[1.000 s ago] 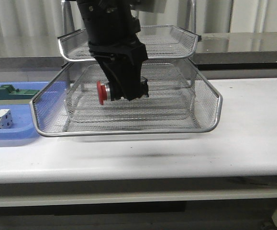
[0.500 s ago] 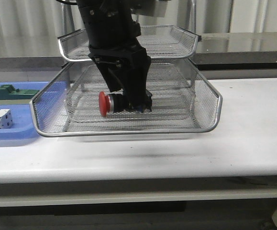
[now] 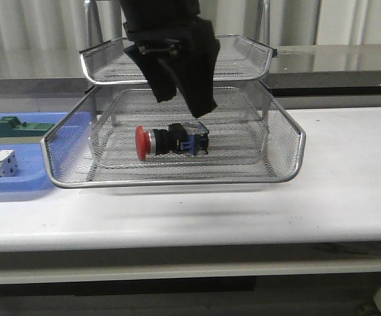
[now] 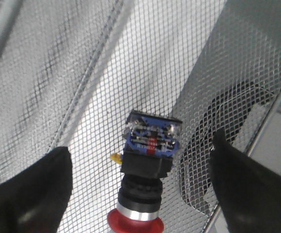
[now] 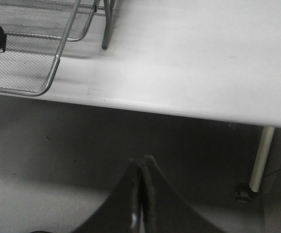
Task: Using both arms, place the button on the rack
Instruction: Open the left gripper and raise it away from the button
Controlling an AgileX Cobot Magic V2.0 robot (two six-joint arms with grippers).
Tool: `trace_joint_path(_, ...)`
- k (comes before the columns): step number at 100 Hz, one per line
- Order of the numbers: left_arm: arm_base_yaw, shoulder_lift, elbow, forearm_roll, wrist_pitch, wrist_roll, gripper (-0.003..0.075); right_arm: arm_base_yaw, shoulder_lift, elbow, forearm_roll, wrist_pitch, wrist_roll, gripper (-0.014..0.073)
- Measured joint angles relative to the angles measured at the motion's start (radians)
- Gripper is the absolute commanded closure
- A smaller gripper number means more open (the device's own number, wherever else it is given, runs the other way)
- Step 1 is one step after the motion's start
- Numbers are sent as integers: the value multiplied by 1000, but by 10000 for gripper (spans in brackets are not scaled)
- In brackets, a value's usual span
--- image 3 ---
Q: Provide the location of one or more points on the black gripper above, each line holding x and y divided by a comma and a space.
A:
158, 29

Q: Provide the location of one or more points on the red emergency stop button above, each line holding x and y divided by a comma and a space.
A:
181, 138

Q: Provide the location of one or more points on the silver mesh tray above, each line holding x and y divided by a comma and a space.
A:
115, 148
239, 58
246, 105

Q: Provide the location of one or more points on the dark granite counter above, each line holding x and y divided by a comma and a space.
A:
295, 71

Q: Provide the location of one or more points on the blue plastic tray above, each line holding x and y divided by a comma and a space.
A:
29, 179

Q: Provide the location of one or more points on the green terminal block module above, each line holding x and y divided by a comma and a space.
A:
13, 131

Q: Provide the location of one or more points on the silver metal rack frame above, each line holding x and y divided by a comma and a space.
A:
95, 37

